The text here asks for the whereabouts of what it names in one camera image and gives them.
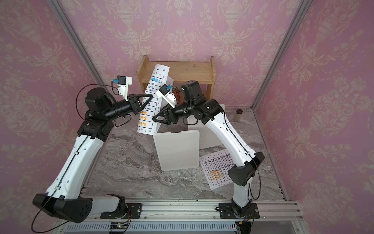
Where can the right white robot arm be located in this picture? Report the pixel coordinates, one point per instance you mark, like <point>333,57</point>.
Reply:
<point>211,114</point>

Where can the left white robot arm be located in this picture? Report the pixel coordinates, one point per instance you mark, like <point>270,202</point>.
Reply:
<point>62,199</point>

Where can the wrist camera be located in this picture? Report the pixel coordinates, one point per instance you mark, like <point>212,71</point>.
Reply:
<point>165,92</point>
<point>123,84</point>

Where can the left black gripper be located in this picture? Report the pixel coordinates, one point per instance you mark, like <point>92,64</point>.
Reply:
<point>135,104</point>

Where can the wooden two-tier shelf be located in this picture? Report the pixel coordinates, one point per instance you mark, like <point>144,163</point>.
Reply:
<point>181,72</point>

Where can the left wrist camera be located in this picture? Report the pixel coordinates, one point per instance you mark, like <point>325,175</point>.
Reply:
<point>123,84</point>

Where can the small green circuit board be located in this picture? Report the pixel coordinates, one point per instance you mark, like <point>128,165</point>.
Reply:
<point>118,226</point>

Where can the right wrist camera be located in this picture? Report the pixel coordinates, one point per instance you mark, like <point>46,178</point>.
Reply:
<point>165,92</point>

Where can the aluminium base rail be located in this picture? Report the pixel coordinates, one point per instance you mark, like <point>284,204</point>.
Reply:
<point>194,216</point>

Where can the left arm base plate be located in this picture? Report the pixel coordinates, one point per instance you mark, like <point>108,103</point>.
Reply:
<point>131,211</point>

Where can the white rack board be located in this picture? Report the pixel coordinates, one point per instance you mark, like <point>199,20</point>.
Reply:
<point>178,151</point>
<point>207,138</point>

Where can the small dark-capped spice bottle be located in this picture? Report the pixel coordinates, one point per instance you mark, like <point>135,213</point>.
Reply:
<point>238,115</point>

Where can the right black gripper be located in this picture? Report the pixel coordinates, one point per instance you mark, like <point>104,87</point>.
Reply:
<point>170,113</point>

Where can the paper menu sheet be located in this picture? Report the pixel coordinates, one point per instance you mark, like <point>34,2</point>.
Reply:
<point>215,167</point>
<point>158,78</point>

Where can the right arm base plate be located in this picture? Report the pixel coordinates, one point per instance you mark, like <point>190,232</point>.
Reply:
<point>232,210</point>

